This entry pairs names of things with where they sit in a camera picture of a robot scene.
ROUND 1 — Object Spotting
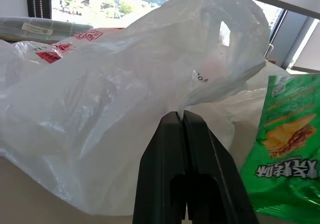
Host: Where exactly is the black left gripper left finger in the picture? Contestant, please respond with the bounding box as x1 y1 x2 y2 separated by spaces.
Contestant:
132 111 189 224

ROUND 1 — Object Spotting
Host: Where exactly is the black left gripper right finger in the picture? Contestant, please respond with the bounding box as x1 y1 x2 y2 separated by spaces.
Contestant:
181 110 260 224

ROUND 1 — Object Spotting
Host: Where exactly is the white translucent plastic bag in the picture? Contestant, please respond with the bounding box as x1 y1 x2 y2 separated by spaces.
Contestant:
0 0 271 216

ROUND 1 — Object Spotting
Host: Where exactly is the green chips snack bag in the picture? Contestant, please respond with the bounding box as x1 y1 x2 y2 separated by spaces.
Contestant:
239 74 320 224

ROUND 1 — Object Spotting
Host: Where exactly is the red printed white plastic bag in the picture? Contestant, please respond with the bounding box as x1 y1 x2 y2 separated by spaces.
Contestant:
0 28 121 90

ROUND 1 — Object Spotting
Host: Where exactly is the grey window pillar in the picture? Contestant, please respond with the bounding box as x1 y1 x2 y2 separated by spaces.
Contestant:
271 9 320 70

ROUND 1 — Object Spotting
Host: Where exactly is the green checked folded cloth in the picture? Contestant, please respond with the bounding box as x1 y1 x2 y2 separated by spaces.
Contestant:
0 16 94 43

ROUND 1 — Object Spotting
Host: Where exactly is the black window blind frame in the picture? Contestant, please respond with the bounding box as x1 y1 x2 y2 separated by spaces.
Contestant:
25 0 52 19

